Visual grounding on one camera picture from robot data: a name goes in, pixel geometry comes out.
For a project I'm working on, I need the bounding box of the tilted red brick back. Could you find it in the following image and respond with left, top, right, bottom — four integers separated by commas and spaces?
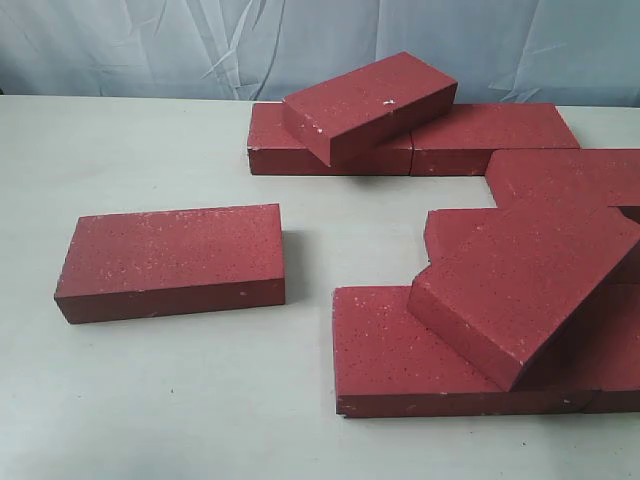
282, 52, 458, 166

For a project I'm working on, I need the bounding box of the large red brick front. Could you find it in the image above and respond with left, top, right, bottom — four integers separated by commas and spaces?
408, 197, 639, 391

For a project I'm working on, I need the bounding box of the back right base brick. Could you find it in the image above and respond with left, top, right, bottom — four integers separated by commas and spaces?
410, 103, 580, 177

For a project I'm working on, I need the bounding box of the middle red brick under tilted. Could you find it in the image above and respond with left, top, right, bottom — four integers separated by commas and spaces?
423, 208, 639, 285

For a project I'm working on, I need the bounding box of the white backdrop curtain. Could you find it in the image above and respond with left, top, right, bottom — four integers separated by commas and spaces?
1, 1, 639, 106

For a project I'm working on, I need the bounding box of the front right base brick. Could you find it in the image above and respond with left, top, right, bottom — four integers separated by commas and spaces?
584, 284, 639, 413

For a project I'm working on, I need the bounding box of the back left base brick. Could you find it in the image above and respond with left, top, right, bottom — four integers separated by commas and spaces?
247, 103, 413, 176

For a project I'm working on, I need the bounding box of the front left base brick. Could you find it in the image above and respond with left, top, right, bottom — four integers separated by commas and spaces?
332, 286, 598, 418

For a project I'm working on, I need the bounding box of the lone red brick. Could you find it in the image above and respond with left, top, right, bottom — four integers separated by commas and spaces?
54, 204, 286, 325

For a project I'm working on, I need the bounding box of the base brick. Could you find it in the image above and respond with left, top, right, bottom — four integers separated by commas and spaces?
247, 103, 413, 176
332, 286, 598, 418
410, 103, 580, 177
584, 284, 639, 413

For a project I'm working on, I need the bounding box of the right middle red brick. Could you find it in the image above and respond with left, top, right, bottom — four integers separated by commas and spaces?
485, 149, 639, 208

